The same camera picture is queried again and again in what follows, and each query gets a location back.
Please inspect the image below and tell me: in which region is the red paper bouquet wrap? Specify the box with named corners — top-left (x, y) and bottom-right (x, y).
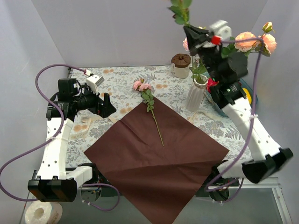
top-left (85, 99), bottom-right (228, 224)

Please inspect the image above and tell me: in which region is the red dragon fruit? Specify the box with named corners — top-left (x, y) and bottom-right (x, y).
top-left (206, 78), bottom-right (218, 93)

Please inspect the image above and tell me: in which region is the yellow mango right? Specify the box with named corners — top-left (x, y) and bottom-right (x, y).
top-left (243, 88), bottom-right (252, 105)

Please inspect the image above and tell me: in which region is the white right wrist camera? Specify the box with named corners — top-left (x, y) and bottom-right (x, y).
top-left (209, 20), bottom-right (232, 41)

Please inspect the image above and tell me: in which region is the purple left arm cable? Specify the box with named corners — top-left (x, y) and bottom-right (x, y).
top-left (0, 64), bottom-right (120, 212)

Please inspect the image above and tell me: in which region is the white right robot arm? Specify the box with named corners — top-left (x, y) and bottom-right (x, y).
top-left (183, 21), bottom-right (293, 191)

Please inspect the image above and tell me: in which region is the pink artificial flower bunch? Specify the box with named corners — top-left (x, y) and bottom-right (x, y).
top-left (132, 78), bottom-right (164, 147)

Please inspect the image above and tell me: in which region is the teal plastic fruit basket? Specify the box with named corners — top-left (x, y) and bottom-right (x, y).
top-left (205, 78), bottom-right (258, 117)

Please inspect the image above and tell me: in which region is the peach double rose stem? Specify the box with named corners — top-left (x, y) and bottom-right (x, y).
top-left (168, 0), bottom-right (192, 26)

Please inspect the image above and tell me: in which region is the peach rose stem with bud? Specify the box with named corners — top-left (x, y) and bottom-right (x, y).
top-left (221, 22), bottom-right (277, 58)

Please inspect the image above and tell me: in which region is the floral patterned table mat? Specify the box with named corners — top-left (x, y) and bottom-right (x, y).
top-left (66, 66), bottom-right (245, 168)

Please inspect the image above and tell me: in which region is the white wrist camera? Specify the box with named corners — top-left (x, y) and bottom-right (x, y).
top-left (86, 74), bottom-right (105, 94)
top-left (209, 20), bottom-right (232, 41)

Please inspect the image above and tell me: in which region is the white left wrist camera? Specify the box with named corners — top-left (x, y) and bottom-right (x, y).
top-left (86, 74), bottom-right (105, 94)

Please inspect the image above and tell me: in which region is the white ribbed ceramic vase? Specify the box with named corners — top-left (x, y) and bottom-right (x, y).
top-left (186, 75), bottom-right (208, 112)

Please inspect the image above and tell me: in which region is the brown and white jar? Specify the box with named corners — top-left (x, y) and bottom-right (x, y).
top-left (171, 53), bottom-right (191, 78)

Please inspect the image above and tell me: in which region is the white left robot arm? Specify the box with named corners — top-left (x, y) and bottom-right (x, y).
top-left (28, 75), bottom-right (116, 202)

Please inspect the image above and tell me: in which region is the aluminium frame rail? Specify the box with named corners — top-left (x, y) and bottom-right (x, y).
top-left (29, 169), bottom-right (292, 224)

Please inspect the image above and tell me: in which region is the cream ribbon gold lettering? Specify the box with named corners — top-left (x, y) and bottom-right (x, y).
top-left (71, 109), bottom-right (225, 138)

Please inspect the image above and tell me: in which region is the white toilet paper roll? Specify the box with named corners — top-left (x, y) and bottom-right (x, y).
top-left (25, 201), bottom-right (63, 224)

